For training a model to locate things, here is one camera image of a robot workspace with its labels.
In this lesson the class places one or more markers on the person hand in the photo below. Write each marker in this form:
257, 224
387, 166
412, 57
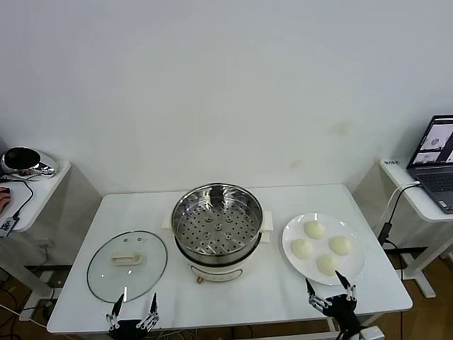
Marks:
4, 199

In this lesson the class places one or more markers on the white steamed baozi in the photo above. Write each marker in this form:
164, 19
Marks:
327, 263
340, 245
302, 248
314, 230

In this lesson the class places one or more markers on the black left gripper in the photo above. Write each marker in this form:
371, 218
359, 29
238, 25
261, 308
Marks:
127, 331

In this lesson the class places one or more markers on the white side table white legs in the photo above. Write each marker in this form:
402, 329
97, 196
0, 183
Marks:
400, 184

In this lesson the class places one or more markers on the shiny chrome helmet device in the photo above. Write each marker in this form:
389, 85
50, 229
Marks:
21, 159

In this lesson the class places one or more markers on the grey open laptop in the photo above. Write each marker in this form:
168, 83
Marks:
435, 180

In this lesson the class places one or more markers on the white round plate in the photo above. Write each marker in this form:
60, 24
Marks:
355, 255

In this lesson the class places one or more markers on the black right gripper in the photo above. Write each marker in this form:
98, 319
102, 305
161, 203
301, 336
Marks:
339, 308

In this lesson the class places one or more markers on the small black logo device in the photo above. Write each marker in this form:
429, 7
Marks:
7, 226

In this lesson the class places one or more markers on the cream electric cooker pot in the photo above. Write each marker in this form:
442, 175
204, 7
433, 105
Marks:
216, 272

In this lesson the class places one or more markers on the white side table black feet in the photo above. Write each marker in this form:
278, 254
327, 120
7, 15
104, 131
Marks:
42, 191

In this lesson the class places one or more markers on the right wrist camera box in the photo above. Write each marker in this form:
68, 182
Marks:
371, 333

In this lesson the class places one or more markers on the perforated steel steamer basket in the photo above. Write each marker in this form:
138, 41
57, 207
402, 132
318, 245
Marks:
219, 233

